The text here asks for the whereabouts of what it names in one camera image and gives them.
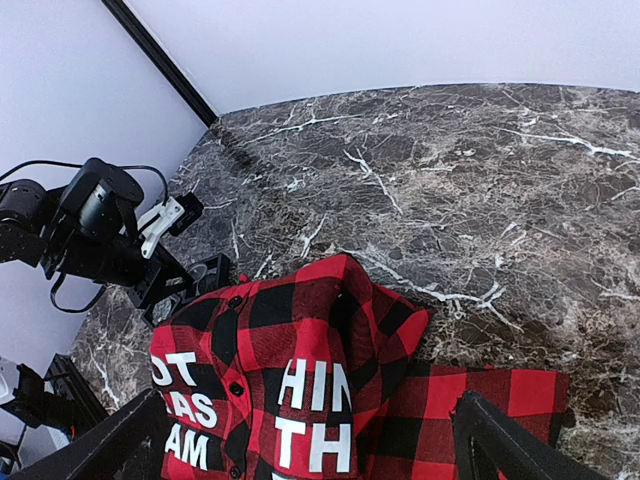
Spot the black vertical frame post left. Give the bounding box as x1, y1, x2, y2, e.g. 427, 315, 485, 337
101, 0, 218, 127

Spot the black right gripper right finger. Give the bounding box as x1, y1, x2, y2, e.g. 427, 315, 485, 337
451, 390, 603, 480

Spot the red black plaid shirt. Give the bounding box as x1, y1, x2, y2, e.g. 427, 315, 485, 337
150, 254, 569, 479

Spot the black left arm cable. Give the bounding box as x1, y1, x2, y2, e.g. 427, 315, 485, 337
0, 159, 171, 315

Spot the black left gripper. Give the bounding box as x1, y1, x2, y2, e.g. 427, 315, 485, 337
40, 158, 193, 308

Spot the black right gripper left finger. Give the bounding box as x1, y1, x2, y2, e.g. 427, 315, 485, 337
9, 389, 168, 479

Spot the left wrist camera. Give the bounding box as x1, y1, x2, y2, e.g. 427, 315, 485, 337
137, 192, 204, 260

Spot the round silver brooch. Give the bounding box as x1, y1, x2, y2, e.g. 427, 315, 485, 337
151, 298, 177, 324

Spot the small black box lid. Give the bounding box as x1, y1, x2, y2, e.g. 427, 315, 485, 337
185, 254, 230, 300

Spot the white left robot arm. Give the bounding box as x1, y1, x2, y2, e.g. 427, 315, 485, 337
1, 157, 204, 309

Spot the small black open box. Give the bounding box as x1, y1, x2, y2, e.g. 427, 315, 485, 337
142, 294, 189, 330

